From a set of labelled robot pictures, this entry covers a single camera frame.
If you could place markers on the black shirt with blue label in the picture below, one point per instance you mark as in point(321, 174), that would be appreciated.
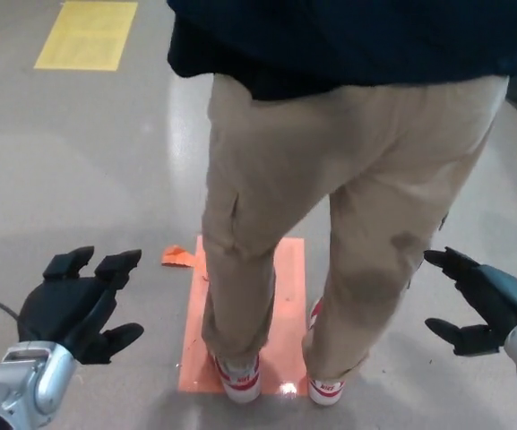
point(213, 67)

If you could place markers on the torn orange paper scrap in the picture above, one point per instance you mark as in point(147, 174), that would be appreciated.
point(177, 256)

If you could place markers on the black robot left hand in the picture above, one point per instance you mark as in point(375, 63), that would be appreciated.
point(61, 309)

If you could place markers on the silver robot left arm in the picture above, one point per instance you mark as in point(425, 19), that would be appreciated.
point(20, 380)

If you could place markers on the orange floor sheet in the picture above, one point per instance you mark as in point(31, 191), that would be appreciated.
point(285, 291)

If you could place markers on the yellow floor sheet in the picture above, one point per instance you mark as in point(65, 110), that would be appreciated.
point(83, 36)

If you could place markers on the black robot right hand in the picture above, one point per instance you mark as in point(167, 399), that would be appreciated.
point(495, 295)

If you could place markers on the khaki cargo trousers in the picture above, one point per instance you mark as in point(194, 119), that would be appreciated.
point(352, 179)

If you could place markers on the red and white sneaker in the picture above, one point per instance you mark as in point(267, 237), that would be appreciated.
point(327, 389)
point(240, 380)

